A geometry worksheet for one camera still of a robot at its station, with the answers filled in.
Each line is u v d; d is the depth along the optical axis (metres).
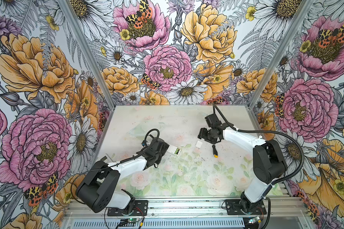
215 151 0.94
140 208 0.74
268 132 1.03
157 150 0.72
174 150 0.94
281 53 0.89
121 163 0.51
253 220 0.72
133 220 0.71
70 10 0.73
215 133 0.69
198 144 0.99
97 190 0.43
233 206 0.74
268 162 0.48
